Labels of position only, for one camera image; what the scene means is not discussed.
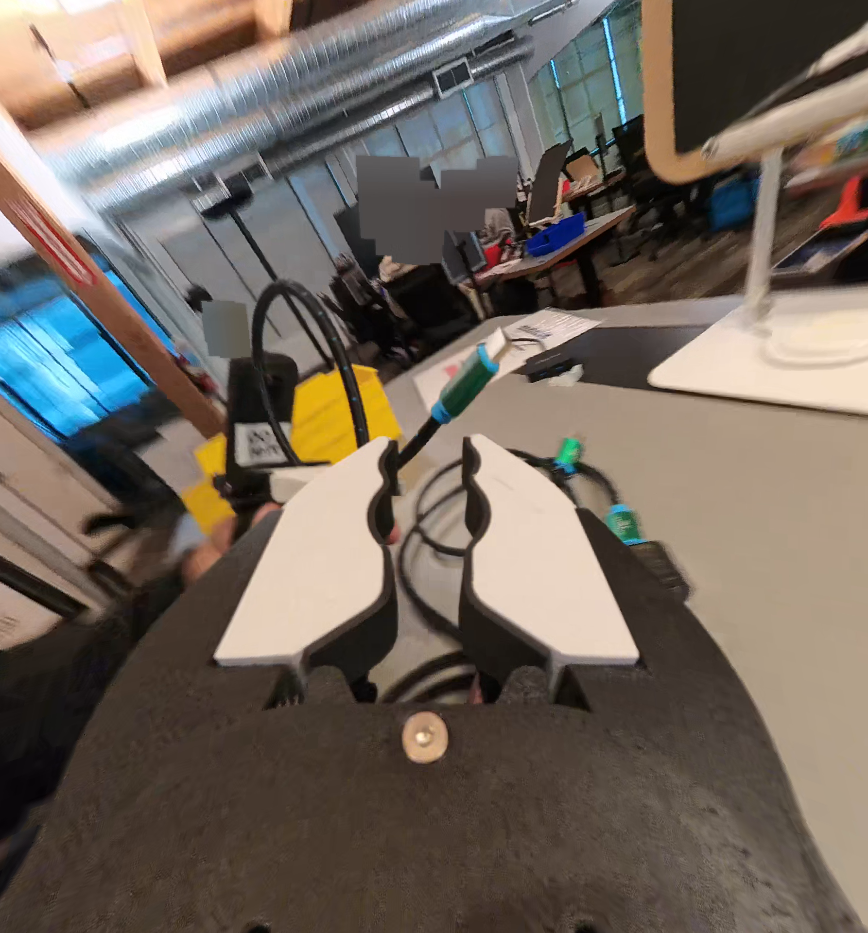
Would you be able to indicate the black usb hub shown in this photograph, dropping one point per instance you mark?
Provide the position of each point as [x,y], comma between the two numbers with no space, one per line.
[550,364]

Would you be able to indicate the silver ventilation duct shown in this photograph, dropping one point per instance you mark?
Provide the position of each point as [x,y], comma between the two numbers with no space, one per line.
[295,73]

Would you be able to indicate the yellow plastic bin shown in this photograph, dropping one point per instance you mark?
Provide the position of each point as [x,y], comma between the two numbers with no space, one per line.
[317,415]

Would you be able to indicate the wooden pillar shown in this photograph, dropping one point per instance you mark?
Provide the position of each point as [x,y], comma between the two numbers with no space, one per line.
[77,255]

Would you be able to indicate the clear plastic piece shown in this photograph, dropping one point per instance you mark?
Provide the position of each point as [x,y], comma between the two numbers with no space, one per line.
[569,375]

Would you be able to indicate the printed paper sheet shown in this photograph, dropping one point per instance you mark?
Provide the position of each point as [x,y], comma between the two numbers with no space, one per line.
[558,324]

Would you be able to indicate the red arrow sign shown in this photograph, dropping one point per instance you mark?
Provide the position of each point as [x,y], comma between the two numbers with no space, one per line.
[51,240]

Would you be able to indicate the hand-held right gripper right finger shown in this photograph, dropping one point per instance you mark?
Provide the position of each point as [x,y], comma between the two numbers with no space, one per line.
[543,576]

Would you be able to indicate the red traffic cone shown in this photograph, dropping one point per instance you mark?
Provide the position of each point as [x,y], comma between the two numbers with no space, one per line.
[849,208]

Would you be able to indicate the black hdmi switch box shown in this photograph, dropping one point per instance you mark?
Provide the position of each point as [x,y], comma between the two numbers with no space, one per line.
[660,568]

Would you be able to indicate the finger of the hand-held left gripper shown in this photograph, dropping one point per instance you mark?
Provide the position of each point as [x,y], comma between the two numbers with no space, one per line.
[299,481]

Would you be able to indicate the blue plastic bin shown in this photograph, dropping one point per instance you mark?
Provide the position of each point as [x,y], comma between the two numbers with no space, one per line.
[554,233]

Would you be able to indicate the black easel board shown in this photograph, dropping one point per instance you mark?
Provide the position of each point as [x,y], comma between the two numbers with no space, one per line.
[550,175]

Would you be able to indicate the person's left forearm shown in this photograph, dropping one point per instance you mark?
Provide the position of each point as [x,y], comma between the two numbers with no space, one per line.
[55,692]

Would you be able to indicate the background wooden desk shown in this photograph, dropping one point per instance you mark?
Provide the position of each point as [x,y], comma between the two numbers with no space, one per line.
[565,255]

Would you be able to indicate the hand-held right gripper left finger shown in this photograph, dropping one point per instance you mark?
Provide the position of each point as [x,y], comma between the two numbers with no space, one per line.
[310,576]

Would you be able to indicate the white stand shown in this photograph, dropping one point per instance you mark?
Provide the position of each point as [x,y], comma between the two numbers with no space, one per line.
[769,364]

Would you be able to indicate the blue tub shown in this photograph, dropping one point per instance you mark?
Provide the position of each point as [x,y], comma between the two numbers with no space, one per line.
[733,204]

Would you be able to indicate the person's left hand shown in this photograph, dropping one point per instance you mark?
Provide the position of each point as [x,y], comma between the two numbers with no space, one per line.
[219,539]

